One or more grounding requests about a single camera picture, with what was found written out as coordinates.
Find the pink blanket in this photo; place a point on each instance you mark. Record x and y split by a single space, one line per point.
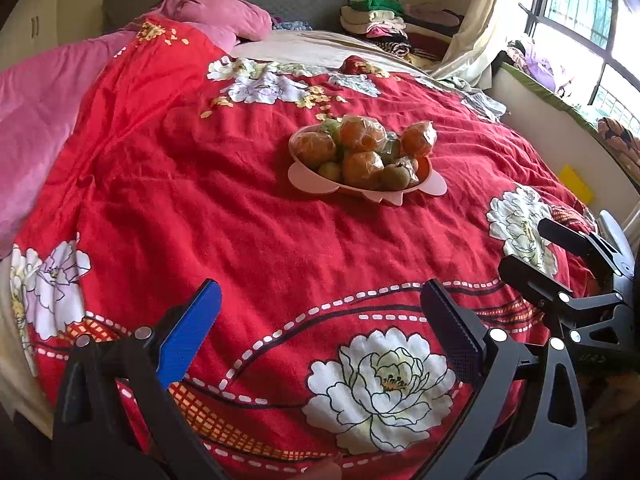
40 125

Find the beige bed sheet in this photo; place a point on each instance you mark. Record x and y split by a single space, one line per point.
310 45

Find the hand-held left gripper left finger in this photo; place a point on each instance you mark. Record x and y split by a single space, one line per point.
192 330

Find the purple clothes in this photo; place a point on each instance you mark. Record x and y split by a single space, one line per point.
542 67

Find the grey striped cloth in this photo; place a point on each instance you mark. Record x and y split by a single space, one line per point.
480 100

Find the brown longan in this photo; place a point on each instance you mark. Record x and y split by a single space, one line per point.
395 178
330 170

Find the yellow card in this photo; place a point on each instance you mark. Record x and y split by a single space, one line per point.
575 182

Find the brown patterned pillow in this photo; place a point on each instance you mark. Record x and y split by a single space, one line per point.
620 140

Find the medium orange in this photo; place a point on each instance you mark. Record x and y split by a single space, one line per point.
419 139

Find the grey plastic chair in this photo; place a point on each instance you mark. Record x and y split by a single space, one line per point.
612 227

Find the pink pillow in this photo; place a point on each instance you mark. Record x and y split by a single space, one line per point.
220 10

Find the window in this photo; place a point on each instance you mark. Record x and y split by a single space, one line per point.
585 5

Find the small reddish orange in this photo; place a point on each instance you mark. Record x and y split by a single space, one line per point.
412 165

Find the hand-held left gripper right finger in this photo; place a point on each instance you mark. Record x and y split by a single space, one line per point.
450 332

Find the large orange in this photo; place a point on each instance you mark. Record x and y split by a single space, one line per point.
314 149
362 170
362 133

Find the cream curtain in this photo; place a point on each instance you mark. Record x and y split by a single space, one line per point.
480 35

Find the white wardrobe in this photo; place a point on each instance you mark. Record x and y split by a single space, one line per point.
35 25

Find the stack of folded clothes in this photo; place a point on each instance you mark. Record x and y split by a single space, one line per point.
375 22

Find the green ledge cover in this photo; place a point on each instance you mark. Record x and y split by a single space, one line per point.
550 97

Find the red floral blanket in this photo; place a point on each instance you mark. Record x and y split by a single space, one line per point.
225 235

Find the blue patterned cloth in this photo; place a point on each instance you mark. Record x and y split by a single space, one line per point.
292 25

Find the person's left hand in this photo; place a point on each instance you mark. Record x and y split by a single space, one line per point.
325 471

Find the white bed sheet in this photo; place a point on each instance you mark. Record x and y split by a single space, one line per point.
15 350

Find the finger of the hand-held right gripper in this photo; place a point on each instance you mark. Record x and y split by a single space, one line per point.
530 277
575 242

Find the green orange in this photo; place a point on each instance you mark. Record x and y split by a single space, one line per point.
392 149
329 126

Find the pink plastic bowl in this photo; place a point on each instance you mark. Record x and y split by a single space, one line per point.
310 177

